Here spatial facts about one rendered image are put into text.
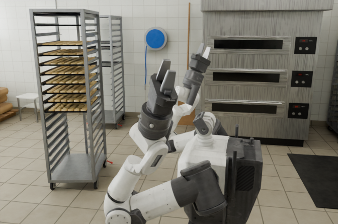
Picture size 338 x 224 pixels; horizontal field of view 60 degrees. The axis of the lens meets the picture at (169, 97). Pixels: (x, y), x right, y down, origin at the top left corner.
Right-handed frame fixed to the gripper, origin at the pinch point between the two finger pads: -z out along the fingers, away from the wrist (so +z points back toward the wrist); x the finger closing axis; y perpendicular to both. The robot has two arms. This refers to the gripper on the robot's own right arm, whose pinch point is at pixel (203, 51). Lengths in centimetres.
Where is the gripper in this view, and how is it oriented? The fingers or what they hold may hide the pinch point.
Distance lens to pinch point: 142.7
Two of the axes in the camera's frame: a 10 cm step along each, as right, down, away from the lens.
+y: -6.9, -3.0, 6.6
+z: -3.6, 9.3, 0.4
